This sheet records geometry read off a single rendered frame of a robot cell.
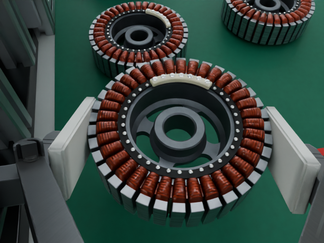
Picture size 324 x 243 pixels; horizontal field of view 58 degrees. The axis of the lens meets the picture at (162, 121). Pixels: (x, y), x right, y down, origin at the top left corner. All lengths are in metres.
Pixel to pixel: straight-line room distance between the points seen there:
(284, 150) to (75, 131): 0.11
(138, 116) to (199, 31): 0.22
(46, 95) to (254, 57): 0.25
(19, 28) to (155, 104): 0.17
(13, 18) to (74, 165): 0.19
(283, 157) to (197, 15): 0.30
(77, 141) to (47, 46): 0.25
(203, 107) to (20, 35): 0.20
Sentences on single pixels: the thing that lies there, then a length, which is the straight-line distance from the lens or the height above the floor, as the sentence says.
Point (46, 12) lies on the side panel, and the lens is 0.40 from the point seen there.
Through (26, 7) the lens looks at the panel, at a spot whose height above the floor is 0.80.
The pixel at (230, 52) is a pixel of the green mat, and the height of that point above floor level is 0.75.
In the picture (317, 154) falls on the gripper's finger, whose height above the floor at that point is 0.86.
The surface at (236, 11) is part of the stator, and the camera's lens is 0.39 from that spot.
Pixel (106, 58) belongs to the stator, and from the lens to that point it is 0.32.
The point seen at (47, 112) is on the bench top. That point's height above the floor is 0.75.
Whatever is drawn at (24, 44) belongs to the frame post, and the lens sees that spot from 0.33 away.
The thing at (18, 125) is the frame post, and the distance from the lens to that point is 0.27.
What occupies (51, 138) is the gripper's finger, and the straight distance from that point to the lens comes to 0.17.
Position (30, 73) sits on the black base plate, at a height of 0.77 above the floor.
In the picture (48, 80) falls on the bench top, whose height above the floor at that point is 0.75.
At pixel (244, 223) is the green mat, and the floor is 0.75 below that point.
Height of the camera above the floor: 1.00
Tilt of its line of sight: 56 degrees down
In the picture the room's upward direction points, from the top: 1 degrees clockwise
